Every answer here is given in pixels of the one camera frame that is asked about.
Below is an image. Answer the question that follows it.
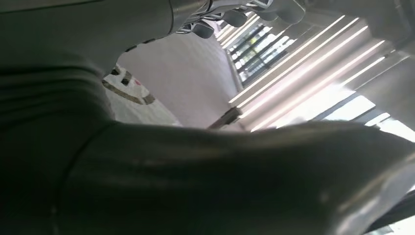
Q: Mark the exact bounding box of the grey courier bag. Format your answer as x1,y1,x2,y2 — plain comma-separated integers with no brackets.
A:
102,63,182,127

